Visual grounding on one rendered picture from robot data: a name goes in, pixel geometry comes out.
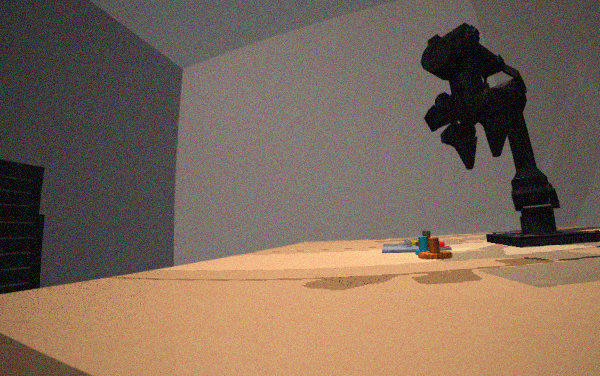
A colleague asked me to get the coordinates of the orange gear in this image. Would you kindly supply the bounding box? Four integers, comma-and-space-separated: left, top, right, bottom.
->
418, 238, 452, 260

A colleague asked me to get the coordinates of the teal gear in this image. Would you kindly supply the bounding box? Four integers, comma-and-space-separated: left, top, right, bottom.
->
415, 237, 429, 254

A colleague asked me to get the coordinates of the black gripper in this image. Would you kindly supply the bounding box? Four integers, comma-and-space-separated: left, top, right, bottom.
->
440, 78, 522, 170

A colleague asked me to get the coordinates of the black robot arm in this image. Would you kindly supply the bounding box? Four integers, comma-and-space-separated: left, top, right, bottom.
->
421, 23, 561, 235

